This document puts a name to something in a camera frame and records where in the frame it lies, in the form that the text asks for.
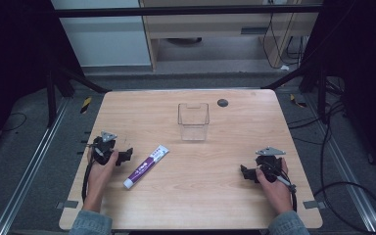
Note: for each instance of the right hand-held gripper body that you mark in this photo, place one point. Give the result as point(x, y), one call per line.
point(269, 166)

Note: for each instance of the clear plastic container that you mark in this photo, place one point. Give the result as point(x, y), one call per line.
point(193, 122)

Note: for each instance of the person's right hand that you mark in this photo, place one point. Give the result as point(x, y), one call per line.
point(275, 192)

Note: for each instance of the white cabinet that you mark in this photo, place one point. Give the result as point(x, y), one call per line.
point(104, 39)

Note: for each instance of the purple and white toothpaste tube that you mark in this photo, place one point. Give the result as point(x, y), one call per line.
point(146, 167)

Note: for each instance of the grey metal table bracket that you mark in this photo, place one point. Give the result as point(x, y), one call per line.
point(314, 204)
point(67, 204)

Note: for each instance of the light wooden desk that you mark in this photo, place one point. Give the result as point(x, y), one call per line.
point(205, 23)

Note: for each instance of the person's left hand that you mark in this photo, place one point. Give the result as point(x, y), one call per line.
point(99, 178)

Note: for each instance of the black metal stand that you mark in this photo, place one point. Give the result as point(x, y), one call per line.
point(58, 94)
point(310, 81)

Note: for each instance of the grey round table grommet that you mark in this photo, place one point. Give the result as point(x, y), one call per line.
point(222, 103)

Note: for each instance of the yellow and black striped tape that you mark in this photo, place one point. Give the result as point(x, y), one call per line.
point(85, 104)
point(297, 101)

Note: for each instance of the aluminium floor rail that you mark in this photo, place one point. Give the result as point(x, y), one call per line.
point(29, 166)
point(342, 166)

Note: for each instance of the black horizontal frame bar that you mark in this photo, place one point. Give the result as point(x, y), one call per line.
point(176, 11)

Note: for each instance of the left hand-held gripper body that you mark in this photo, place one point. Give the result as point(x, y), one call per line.
point(103, 147)

